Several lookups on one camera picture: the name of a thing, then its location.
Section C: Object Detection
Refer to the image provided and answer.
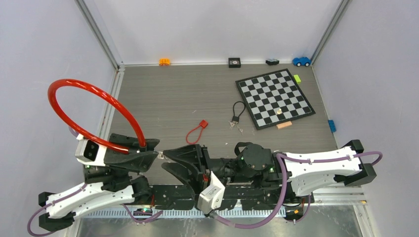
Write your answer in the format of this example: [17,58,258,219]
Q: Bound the black white chessboard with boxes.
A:
[235,69,316,130]

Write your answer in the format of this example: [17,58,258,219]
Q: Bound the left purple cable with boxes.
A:
[27,126,165,237]

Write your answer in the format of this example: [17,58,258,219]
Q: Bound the aluminium front rail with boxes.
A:
[74,185,367,219]

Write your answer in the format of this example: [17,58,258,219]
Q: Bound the orange toy block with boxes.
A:
[159,58,171,66]

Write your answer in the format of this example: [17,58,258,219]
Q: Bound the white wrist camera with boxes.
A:
[75,134,107,166]
[197,171,226,214]

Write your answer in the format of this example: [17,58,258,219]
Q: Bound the tan wooden block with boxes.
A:
[276,121,292,129]

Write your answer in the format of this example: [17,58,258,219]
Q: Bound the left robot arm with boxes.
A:
[39,133,160,232]

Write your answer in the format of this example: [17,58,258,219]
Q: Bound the purple cable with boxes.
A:
[27,126,165,237]
[209,151,383,230]

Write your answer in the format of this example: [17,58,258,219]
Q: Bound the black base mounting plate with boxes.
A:
[120,184,315,211]

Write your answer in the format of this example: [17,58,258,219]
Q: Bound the black cable padlock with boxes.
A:
[231,101,246,123]

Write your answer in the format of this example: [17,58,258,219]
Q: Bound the small silver keys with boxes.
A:
[229,121,237,129]

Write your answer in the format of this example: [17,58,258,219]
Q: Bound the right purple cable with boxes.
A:
[209,151,383,230]

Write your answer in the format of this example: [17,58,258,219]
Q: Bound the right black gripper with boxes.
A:
[161,144,253,200]

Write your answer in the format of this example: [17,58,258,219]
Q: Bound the small black toy car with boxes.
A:
[265,59,280,66]

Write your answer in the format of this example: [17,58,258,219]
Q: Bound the blue toy car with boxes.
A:
[292,57,311,67]

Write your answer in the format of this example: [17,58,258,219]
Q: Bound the small black box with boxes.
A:
[228,58,242,68]

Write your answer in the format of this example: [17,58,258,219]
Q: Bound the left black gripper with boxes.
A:
[106,132,162,176]

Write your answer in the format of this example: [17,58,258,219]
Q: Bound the blue toy brick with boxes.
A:
[328,119,337,133]

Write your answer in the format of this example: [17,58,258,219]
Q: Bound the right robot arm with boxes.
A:
[160,140,377,213]

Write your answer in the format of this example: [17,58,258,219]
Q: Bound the lime green block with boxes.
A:
[293,75,301,84]

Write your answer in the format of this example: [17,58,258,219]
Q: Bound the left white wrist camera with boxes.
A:
[75,134,107,166]

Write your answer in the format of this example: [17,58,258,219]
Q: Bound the red hose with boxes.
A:
[47,78,147,155]

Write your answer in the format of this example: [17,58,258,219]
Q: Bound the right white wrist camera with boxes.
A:
[197,171,226,214]

